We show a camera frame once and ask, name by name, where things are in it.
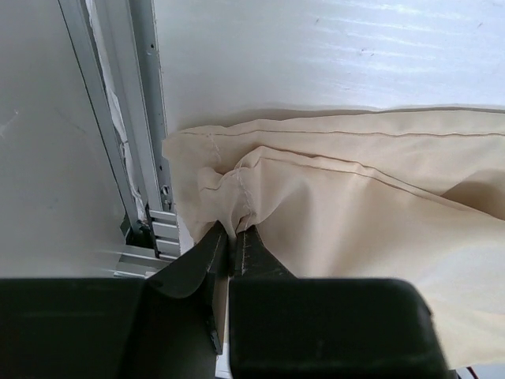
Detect aluminium table edge rail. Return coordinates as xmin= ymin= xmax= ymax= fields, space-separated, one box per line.
xmin=58 ymin=1 xmax=181 ymax=278

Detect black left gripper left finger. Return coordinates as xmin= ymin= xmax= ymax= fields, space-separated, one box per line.
xmin=1 ymin=223 xmax=228 ymax=378

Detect beige trousers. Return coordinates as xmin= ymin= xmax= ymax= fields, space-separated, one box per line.
xmin=163 ymin=110 xmax=504 ymax=368

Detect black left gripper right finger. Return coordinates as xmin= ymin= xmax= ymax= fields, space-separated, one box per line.
xmin=228 ymin=228 xmax=448 ymax=378

